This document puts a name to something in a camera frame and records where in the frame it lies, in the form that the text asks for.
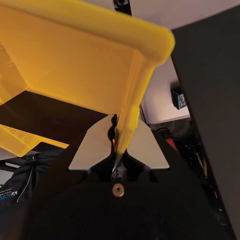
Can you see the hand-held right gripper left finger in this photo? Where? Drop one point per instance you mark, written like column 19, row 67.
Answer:
column 93, row 148

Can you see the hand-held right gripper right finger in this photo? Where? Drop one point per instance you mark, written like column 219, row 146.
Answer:
column 148, row 148

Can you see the yellow plastic bin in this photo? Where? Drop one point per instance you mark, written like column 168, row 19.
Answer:
column 75, row 65

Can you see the red object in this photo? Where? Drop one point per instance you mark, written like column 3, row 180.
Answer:
column 170, row 143

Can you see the black battery pack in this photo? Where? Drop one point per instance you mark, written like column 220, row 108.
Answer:
column 180, row 99

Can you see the black bin divider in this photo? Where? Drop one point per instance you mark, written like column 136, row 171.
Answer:
column 46, row 112

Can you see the dark blue jacket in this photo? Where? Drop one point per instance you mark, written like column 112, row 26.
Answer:
column 28, row 174

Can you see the black panel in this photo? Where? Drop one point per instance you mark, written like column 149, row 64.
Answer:
column 215, row 93

